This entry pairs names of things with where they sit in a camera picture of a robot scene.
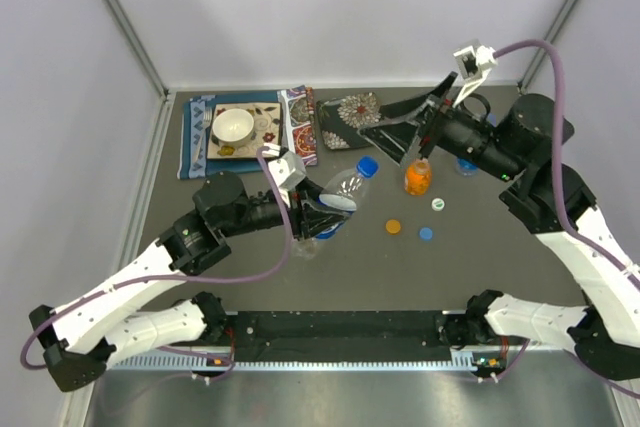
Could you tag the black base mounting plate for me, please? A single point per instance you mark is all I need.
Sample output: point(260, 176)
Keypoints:
point(347, 336)

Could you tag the beige floral square plate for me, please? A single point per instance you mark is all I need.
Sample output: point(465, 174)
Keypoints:
point(267, 129)

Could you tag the cream ceramic bowl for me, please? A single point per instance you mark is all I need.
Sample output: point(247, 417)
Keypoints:
point(233, 127)

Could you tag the orange juice bottle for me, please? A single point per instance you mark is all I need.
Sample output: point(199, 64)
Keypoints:
point(418, 177)

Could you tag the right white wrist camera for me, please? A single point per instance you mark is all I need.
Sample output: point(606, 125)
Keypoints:
point(475, 62)

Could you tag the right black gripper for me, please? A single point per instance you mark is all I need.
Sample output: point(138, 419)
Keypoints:
point(395, 138)

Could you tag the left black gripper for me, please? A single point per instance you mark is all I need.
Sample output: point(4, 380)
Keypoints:
point(314, 221)

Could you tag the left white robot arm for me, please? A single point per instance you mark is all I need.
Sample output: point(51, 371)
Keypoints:
point(85, 338)

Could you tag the aluminium corner post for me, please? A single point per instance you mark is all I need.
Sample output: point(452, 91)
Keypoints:
point(127, 30)
point(553, 33)

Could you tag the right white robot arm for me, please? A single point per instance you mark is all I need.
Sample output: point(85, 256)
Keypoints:
point(603, 334)

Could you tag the dark blue bottle cap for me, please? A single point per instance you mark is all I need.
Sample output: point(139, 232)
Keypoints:
point(367, 167)

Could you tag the orange bottle cap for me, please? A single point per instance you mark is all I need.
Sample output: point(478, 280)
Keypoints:
point(393, 227)

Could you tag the red-blue label water bottle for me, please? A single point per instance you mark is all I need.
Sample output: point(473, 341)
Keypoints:
point(346, 191)

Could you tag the right aluminium corner post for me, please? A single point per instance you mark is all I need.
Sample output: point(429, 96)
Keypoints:
point(553, 33)

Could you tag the white green bottle cap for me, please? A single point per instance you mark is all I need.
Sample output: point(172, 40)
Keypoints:
point(438, 204)

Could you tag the left aluminium corner post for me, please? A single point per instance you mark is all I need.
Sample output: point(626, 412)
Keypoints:
point(127, 30)

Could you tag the blue label water bottle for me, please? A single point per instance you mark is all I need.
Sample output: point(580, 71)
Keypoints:
point(465, 168)

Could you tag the silver fork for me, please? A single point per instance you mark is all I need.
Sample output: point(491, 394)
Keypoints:
point(206, 123)

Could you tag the aluminium slotted rail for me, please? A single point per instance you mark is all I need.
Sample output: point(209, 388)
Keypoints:
point(488, 354)

